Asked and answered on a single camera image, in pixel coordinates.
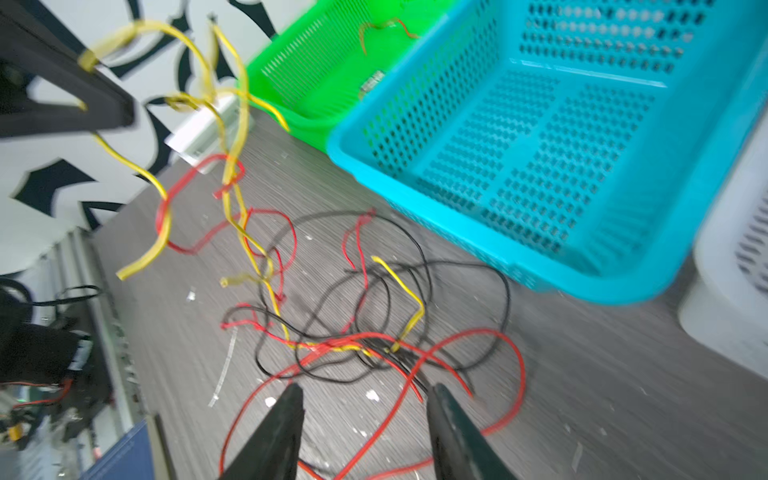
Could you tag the blue book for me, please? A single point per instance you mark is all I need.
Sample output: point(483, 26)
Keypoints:
point(131, 458)

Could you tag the teal plastic basket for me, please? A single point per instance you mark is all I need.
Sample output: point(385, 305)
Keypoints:
point(573, 145)

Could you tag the white box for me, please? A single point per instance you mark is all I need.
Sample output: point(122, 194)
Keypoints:
point(198, 136)

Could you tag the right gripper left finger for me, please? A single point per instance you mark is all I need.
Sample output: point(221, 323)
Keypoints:
point(272, 450)

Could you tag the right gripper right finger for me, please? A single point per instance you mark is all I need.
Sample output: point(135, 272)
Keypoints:
point(459, 450)

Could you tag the small label in green basket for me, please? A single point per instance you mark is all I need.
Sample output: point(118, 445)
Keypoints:
point(370, 83)

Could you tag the green plastic basket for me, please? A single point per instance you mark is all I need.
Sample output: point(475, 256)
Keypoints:
point(312, 73)

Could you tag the white plastic basket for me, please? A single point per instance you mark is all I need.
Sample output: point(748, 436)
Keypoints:
point(725, 308)

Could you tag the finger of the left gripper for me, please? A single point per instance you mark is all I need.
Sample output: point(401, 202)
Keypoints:
point(44, 90)

